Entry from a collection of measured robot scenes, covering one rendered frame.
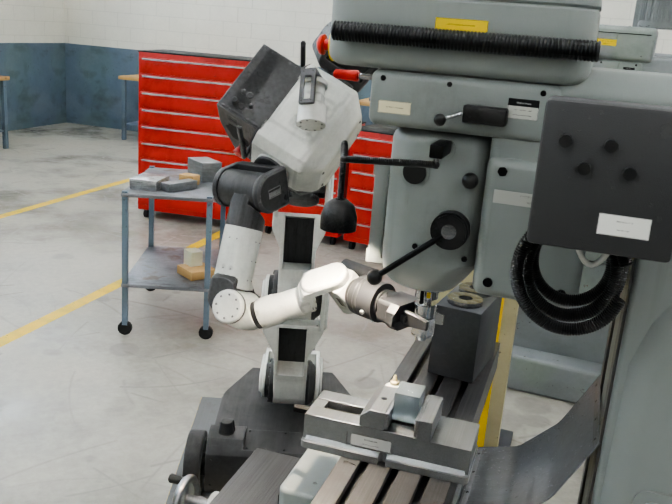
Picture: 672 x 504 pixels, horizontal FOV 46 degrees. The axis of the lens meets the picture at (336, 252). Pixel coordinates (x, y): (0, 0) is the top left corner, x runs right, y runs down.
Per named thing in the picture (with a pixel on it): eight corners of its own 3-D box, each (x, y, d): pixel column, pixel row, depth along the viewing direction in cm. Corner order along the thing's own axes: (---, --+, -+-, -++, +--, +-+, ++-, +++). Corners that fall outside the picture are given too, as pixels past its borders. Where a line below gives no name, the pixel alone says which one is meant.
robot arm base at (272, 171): (222, 219, 194) (204, 182, 187) (251, 187, 201) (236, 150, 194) (270, 228, 186) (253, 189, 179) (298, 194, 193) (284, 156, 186)
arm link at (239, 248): (193, 315, 182) (214, 221, 183) (219, 317, 194) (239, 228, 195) (238, 326, 178) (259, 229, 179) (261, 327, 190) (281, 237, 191)
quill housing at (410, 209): (371, 290, 154) (386, 125, 145) (396, 263, 173) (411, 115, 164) (468, 307, 149) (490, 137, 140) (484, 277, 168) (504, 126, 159)
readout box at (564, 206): (524, 245, 115) (545, 98, 109) (529, 231, 123) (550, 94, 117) (671, 267, 109) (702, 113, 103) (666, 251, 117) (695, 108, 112)
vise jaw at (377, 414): (358, 425, 160) (360, 407, 158) (374, 400, 171) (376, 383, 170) (387, 431, 158) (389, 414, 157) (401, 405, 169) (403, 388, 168)
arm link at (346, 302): (350, 302, 168) (312, 287, 175) (369, 328, 176) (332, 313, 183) (378, 261, 172) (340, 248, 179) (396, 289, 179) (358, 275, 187)
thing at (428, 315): (435, 339, 162) (438, 311, 160) (412, 337, 162) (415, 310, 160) (431, 330, 166) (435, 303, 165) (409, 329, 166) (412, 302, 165)
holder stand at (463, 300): (426, 372, 204) (435, 299, 198) (452, 344, 223) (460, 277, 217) (472, 384, 199) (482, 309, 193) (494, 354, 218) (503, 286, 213)
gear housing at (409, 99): (365, 124, 144) (370, 68, 142) (397, 113, 167) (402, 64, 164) (554, 145, 135) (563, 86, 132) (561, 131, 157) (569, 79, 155)
